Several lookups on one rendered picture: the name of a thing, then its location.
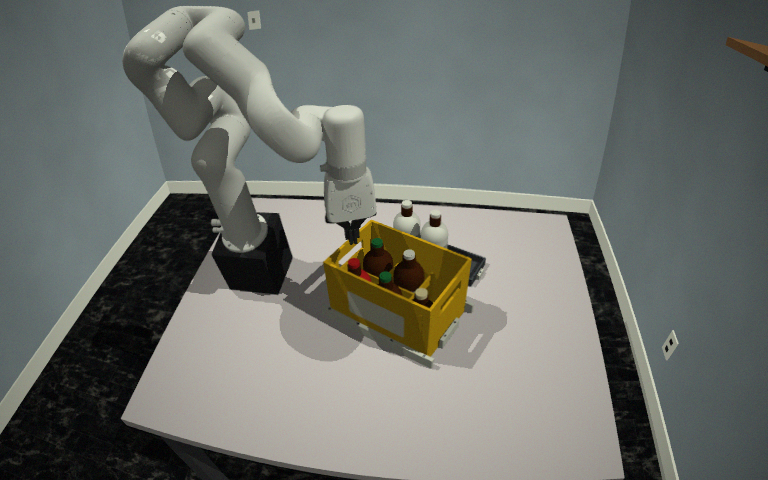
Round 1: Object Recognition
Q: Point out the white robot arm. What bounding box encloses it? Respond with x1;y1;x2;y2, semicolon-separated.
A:
122;6;366;253

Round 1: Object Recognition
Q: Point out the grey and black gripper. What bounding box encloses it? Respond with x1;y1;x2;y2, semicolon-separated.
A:
324;166;377;245

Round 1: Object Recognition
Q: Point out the white bottle with grey label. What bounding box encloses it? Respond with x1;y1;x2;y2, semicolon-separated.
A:
393;200;420;238
421;210;448;249

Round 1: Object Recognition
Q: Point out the red bottle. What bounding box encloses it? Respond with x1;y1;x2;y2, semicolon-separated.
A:
347;258;372;282

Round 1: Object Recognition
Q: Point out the yellow crate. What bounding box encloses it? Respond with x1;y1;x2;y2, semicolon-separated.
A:
323;220;472;357

